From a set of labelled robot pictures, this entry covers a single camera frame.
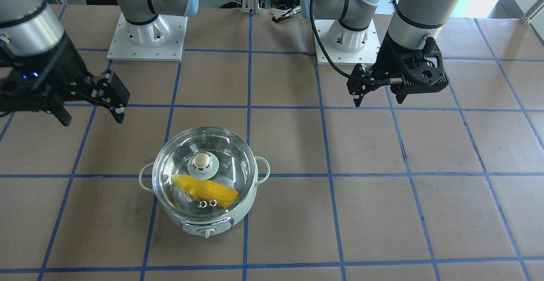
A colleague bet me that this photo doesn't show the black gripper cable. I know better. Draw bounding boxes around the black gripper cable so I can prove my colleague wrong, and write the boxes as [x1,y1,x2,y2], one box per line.
[309,0,362,82]

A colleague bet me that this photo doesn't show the glass pot lid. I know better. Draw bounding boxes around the glass pot lid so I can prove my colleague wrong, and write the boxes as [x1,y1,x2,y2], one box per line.
[152,127,256,222]

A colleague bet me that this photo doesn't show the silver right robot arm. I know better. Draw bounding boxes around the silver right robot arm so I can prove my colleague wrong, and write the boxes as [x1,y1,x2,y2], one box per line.
[0,0,199,126]

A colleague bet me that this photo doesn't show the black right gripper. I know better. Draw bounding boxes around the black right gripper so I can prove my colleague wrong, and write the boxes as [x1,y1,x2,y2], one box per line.
[0,34,130,127]

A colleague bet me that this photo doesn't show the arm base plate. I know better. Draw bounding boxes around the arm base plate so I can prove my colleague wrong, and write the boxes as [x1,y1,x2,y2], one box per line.
[315,20,380,67]
[107,15,188,62]

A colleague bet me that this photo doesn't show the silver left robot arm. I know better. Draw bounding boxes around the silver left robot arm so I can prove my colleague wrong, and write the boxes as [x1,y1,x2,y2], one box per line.
[300,0,459,107]

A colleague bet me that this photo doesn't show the pale green cooking pot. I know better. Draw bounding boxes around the pale green cooking pot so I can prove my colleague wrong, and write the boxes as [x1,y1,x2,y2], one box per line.
[139,127,271,240]

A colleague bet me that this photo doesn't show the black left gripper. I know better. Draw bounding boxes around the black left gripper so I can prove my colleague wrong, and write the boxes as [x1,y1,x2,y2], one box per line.
[346,34,449,107]

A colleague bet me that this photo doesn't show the yellow corn cob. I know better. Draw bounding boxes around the yellow corn cob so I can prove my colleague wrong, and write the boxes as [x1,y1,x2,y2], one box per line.
[171,175,239,208]

